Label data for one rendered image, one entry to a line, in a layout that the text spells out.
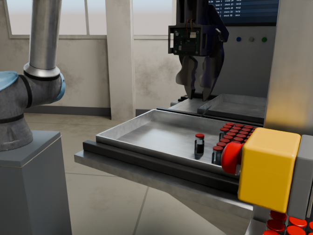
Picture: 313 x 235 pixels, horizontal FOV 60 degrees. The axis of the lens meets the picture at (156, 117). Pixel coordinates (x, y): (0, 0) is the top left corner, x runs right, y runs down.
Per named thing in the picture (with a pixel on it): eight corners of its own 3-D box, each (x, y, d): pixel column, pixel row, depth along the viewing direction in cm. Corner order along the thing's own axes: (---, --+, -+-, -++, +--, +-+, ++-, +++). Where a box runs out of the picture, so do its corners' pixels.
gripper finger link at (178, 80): (167, 100, 57) (173, 55, 54) (182, 94, 62) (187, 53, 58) (180, 103, 55) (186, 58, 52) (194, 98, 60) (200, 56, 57)
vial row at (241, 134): (252, 143, 67) (254, 126, 66) (231, 175, 53) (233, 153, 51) (243, 141, 69) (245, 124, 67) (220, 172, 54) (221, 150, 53)
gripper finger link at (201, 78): (192, 106, 54) (189, 58, 52) (205, 100, 58) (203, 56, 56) (207, 106, 52) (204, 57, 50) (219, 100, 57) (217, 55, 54)
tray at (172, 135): (266, 141, 70) (268, 128, 68) (239, 189, 48) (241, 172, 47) (153, 119, 86) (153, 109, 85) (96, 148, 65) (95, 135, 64)
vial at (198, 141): (205, 153, 62) (206, 135, 61) (201, 156, 61) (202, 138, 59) (196, 150, 63) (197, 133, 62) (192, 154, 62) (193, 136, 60)
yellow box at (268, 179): (308, 189, 34) (319, 136, 32) (305, 222, 28) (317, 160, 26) (247, 174, 38) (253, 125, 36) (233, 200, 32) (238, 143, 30)
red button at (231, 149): (255, 170, 36) (258, 142, 34) (247, 184, 32) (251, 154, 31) (226, 163, 37) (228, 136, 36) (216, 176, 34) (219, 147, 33)
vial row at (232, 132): (242, 141, 69) (244, 124, 67) (220, 172, 54) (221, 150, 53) (234, 140, 70) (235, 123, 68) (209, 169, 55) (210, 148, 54)
